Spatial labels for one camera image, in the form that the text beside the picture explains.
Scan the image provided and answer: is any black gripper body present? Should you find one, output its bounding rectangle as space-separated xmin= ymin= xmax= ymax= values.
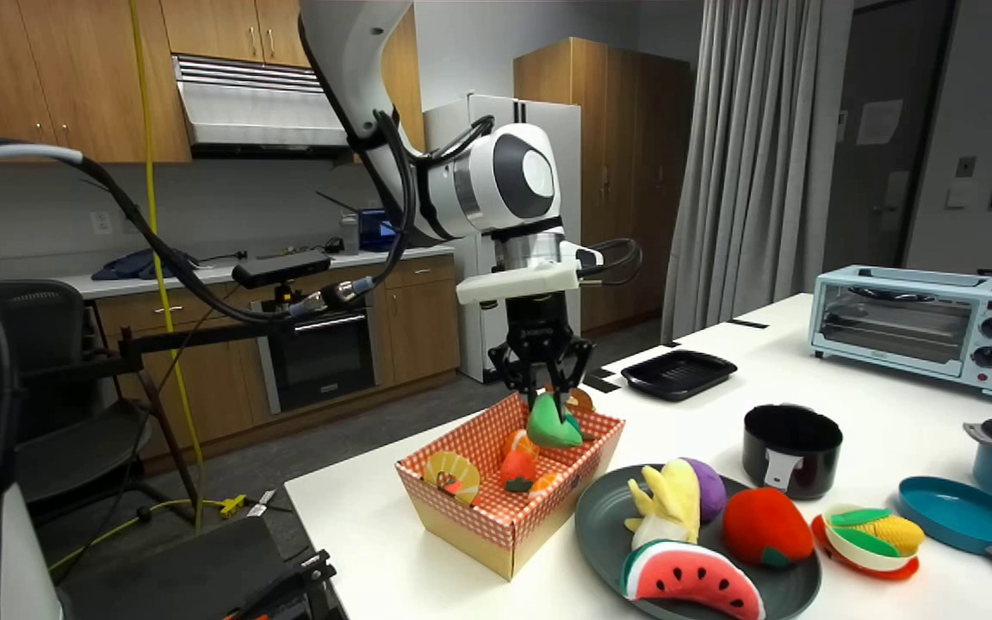
xmin=489 ymin=293 xmax=594 ymax=381

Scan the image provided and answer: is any green plush toy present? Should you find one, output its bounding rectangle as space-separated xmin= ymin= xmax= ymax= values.
xmin=527 ymin=392 xmax=583 ymax=446

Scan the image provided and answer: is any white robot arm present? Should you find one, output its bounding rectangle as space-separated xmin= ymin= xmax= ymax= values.
xmin=299 ymin=0 xmax=602 ymax=407

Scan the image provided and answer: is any orange carrot plush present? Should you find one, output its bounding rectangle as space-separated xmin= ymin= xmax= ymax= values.
xmin=500 ymin=430 xmax=557 ymax=491

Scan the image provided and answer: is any orange checkered paper box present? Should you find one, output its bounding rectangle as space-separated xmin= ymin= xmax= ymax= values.
xmin=397 ymin=396 xmax=625 ymax=579

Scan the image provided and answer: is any orange slice plush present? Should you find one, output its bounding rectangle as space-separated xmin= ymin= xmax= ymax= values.
xmin=421 ymin=450 xmax=481 ymax=505

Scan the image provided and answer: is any yellow banana plush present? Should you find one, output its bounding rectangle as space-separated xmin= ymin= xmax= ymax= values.
xmin=625 ymin=462 xmax=703 ymax=547

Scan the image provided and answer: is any purple plush toy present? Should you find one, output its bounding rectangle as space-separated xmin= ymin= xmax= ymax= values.
xmin=687 ymin=459 xmax=728 ymax=524

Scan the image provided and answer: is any watermelon slice plush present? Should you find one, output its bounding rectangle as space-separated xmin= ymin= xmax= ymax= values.
xmin=621 ymin=541 xmax=764 ymax=620

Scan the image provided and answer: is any red tomato plush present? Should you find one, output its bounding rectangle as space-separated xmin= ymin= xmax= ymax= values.
xmin=719 ymin=487 xmax=812 ymax=568

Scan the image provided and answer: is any toy hamburger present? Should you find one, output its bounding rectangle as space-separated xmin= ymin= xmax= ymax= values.
xmin=810 ymin=505 xmax=922 ymax=583

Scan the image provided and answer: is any black baking tray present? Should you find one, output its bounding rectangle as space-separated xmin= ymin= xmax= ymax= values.
xmin=625 ymin=350 xmax=738 ymax=404

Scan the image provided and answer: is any black built-in oven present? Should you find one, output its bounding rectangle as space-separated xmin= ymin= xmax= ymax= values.
xmin=260 ymin=311 xmax=374 ymax=412

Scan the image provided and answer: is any black pot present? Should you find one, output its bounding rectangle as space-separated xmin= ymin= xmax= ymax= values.
xmin=745 ymin=404 xmax=845 ymax=500

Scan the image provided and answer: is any grey curtain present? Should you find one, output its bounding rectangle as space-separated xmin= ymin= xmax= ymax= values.
xmin=660 ymin=0 xmax=854 ymax=338

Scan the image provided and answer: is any silver range hood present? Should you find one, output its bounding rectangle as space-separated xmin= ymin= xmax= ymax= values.
xmin=173 ymin=53 xmax=349 ymax=152

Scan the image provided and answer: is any teal frying pan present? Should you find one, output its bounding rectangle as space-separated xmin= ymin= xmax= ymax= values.
xmin=895 ymin=474 xmax=992 ymax=560

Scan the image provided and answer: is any light blue toaster oven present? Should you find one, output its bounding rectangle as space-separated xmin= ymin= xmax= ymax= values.
xmin=810 ymin=264 xmax=992 ymax=396

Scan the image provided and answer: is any black office chair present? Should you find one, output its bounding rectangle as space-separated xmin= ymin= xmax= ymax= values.
xmin=0 ymin=278 xmax=148 ymax=521

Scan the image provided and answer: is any yellow hanging cable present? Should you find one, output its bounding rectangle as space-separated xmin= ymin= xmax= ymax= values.
xmin=44 ymin=0 xmax=249 ymax=574

